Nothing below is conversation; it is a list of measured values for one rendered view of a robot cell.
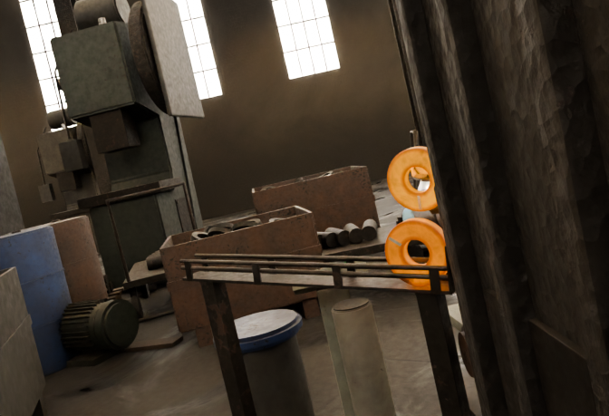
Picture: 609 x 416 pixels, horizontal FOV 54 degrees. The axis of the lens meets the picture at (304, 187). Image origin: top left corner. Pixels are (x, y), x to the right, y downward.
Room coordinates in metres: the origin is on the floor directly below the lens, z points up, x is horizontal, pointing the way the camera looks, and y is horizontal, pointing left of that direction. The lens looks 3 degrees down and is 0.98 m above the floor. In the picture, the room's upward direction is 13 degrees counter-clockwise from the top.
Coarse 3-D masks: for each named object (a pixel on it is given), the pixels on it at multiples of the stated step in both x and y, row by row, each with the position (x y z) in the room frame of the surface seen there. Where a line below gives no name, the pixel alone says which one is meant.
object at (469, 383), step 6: (462, 372) 2.22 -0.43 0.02; (468, 372) 2.21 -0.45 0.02; (468, 378) 2.17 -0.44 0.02; (468, 384) 2.11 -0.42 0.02; (474, 384) 2.10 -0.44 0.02; (468, 390) 2.07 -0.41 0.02; (474, 390) 2.06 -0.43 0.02; (468, 396) 2.02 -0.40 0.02; (474, 396) 2.01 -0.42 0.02; (474, 402) 1.97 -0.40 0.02; (474, 408) 1.93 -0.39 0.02; (474, 414) 1.89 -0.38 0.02; (480, 414) 1.88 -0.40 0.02
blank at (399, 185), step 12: (396, 156) 1.41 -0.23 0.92; (408, 156) 1.40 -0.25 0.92; (420, 156) 1.38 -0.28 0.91; (396, 168) 1.42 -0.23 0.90; (408, 168) 1.40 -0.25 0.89; (396, 180) 1.42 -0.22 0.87; (408, 180) 1.43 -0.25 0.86; (432, 180) 1.37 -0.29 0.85; (396, 192) 1.43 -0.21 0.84; (408, 192) 1.41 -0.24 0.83; (420, 192) 1.40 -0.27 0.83; (432, 192) 1.38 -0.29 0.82; (408, 204) 1.41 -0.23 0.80; (420, 204) 1.40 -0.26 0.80; (432, 204) 1.38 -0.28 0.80
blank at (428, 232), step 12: (396, 228) 1.33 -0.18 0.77; (408, 228) 1.32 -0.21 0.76; (420, 228) 1.30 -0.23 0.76; (432, 228) 1.29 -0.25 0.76; (396, 240) 1.34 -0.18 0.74; (408, 240) 1.32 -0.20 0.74; (420, 240) 1.30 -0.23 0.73; (432, 240) 1.29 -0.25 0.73; (444, 240) 1.28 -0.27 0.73; (396, 252) 1.34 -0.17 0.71; (432, 252) 1.29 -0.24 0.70; (444, 252) 1.28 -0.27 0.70; (396, 264) 1.34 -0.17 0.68; (408, 264) 1.33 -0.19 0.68; (420, 264) 1.34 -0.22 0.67; (432, 264) 1.30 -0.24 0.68; (444, 264) 1.28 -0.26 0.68
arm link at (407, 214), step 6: (420, 180) 1.79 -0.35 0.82; (420, 186) 1.76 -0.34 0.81; (426, 186) 1.74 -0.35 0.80; (408, 210) 1.70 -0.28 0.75; (402, 216) 1.71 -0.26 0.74; (408, 216) 1.69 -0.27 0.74; (414, 216) 1.68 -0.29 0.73; (420, 216) 1.67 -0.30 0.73; (426, 216) 1.66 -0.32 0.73; (432, 216) 1.65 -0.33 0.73; (438, 222) 1.64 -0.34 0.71
